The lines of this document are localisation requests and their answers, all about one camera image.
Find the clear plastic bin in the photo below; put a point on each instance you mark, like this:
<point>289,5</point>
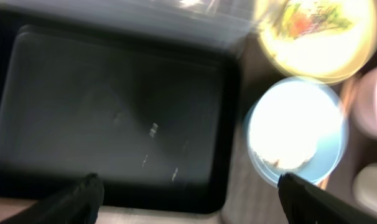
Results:
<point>214,23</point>

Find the green orange snack wrapper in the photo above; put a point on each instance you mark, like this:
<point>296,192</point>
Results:
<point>299,18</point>

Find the yellow plate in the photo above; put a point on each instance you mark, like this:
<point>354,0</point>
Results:
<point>330,56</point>

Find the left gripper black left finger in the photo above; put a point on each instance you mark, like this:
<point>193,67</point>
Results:
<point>78,203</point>

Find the brown serving tray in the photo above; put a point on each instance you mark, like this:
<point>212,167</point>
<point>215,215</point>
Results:
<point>250,199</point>

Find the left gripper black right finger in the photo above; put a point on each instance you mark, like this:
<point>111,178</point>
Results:
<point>305,203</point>

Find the light blue bowl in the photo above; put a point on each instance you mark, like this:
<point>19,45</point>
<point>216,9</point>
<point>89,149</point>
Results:
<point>298,125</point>

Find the pink bowl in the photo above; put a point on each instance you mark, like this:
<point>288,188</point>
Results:
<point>365,105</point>

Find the pale green cup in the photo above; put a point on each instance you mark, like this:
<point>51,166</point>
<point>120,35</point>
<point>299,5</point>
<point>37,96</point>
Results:
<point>365,188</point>

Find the black rectangular tray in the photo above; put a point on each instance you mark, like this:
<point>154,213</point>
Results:
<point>153,118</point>

